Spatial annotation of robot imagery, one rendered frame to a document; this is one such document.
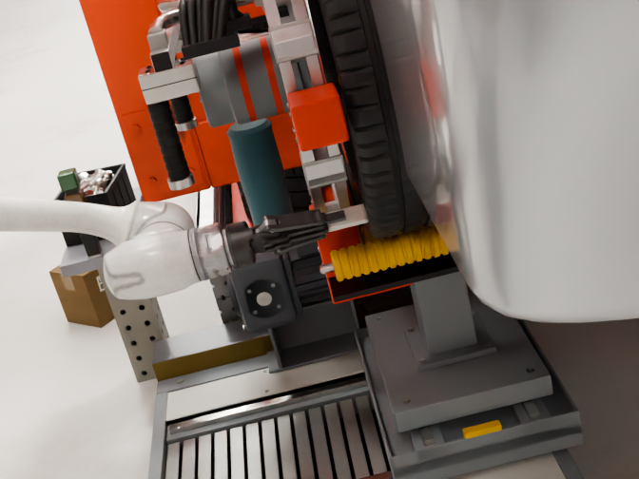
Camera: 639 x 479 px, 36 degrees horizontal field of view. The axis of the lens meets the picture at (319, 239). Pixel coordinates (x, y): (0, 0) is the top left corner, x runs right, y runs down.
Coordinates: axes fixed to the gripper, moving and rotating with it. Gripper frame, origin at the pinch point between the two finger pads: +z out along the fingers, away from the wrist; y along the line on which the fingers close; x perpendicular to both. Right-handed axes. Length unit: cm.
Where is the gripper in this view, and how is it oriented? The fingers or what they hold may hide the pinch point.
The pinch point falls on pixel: (346, 218)
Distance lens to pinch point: 167.6
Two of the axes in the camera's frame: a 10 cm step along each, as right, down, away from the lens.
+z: 9.7, -2.4, 0.0
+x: -2.3, -9.0, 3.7
